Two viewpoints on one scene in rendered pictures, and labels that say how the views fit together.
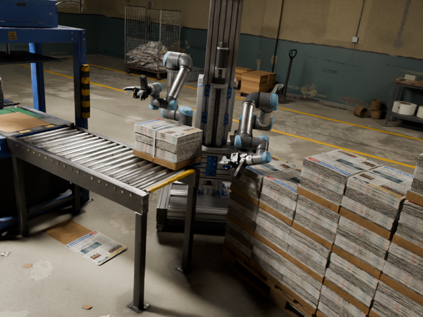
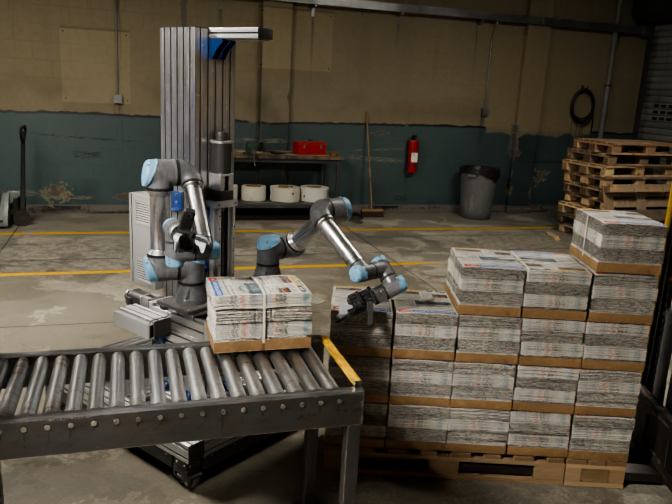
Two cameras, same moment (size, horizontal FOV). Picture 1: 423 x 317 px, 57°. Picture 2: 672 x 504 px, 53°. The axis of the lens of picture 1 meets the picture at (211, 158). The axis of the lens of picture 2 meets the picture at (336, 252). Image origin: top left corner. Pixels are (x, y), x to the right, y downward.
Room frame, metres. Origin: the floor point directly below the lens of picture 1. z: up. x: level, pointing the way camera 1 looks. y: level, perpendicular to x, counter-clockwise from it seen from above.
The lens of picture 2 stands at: (0.63, 2.03, 1.80)
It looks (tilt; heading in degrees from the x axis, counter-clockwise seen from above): 14 degrees down; 311
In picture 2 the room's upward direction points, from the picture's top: 3 degrees clockwise
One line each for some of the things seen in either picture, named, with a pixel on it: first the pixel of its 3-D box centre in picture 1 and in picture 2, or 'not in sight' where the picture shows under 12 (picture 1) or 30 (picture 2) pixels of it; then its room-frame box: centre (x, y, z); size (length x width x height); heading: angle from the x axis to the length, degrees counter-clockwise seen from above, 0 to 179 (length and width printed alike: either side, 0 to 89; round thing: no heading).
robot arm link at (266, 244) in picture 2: (247, 121); (269, 248); (3.05, -0.26, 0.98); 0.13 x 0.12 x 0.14; 85
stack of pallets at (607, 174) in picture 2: not in sight; (619, 189); (3.69, -7.33, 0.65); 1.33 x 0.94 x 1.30; 62
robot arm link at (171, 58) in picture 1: (172, 87); (160, 221); (3.08, 0.37, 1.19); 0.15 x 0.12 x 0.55; 67
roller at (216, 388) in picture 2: (118, 163); (212, 375); (2.39, 0.62, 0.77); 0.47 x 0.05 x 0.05; 148
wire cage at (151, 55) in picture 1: (152, 42); not in sight; (10.39, 1.84, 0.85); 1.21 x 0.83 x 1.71; 58
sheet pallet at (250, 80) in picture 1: (247, 82); not in sight; (9.10, -0.66, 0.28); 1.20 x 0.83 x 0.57; 58
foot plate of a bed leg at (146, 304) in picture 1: (138, 305); not in sight; (1.95, 0.37, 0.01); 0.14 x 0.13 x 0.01; 148
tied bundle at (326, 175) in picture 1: (339, 178); (482, 280); (2.10, -0.76, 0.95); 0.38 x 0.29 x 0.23; 131
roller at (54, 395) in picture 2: (68, 143); (56, 387); (2.67, 1.06, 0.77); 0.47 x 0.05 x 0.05; 148
